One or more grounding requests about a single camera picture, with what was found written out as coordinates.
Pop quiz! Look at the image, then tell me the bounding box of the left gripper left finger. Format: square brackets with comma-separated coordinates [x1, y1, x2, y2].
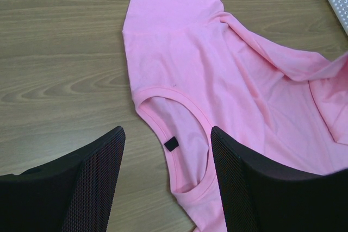
[1, 126, 126, 231]

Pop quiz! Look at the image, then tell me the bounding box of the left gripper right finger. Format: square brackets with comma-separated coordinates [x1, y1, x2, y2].
[211, 127, 347, 231]

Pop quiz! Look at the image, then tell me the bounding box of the pink t shirt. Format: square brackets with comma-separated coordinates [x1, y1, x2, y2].
[122, 0, 347, 231]

